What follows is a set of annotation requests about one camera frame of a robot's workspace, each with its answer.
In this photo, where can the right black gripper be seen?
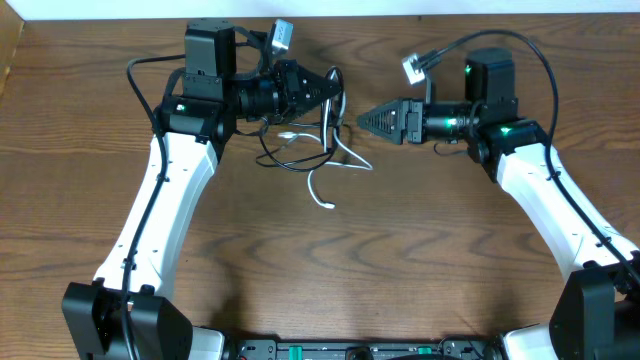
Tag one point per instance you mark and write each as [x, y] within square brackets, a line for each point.
[412, 121]

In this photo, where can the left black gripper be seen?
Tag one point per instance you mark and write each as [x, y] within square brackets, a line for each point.
[289, 89]

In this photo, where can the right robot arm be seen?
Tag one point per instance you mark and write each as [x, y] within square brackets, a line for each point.
[597, 315]

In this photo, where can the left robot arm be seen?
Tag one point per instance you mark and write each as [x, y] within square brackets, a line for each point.
[226, 73]

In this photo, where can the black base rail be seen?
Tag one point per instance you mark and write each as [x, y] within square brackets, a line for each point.
[453, 347]

